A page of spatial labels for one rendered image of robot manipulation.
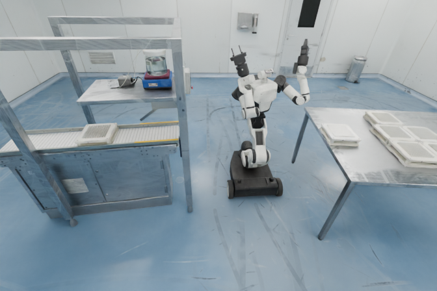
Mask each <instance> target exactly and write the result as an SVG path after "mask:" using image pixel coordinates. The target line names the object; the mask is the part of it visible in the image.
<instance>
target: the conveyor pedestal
mask: <svg viewBox="0 0 437 291"><path fill-rule="evenodd" d="M46 167H47V168H48V170H49V172H50V174H51V175H52V177H53V178H54V180H55V182H56V183H57V185H58V187H59V188H60V190H61V192H62V193H63V195H64V197H65V198H66V200H67V202H68V203H69V205H70V206H71V208H72V210H73V212H74V213H75V214H74V216H80V215H85V214H96V213H102V212H113V211H119V210H130V209H141V208H147V207H158V206H164V205H171V204H172V191H173V182H172V174H171V168H170V159H169V154H165V155H159V157H153V156H151V155H150V156H141V157H126V158H110V159H101V160H90V162H89V163H84V162H83V161H81V162H80V161H77V162H61V163H53V164H46ZM8 168H9V169H10V170H11V172H12V173H13V174H14V176H15V177H16V179H17V180H18V181H19V182H20V184H21V185H22V187H24V189H25V190H26V192H27V193H28V194H29V196H30V197H31V199H32V200H33V201H34V202H35V204H36V205H37V207H38V208H39V209H40V211H41V212H42V213H45V212H46V213H47V215H48V216H49V217H50V218H63V216H62V214H61V213H60V212H59V210H58V208H57V207H56V205H55V204H54V202H53V201H52V199H51V198H50V196H49V195H48V193H47V192H46V190H45V189H44V187H43V186H42V184H41V183H40V181H39V179H38V177H37V176H36V175H35V174H34V172H33V170H32V169H31V167H30V166H22V168H18V169H16V168H15V167H8Z"/></svg>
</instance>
